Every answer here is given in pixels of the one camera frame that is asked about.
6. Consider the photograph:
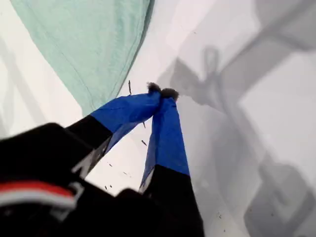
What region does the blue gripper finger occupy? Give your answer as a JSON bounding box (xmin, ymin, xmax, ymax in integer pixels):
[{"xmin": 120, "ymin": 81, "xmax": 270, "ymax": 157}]
[
  {"xmin": 65, "ymin": 82, "xmax": 163, "ymax": 179},
  {"xmin": 138, "ymin": 87, "xmax": 206, "ymax": 224}
]

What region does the pale green T-shirt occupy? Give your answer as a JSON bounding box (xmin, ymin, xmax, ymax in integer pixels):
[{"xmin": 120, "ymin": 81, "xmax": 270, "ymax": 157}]
[{"xmin": 9, "ymin": 0, "xmax": 156, "ymax": 117}]

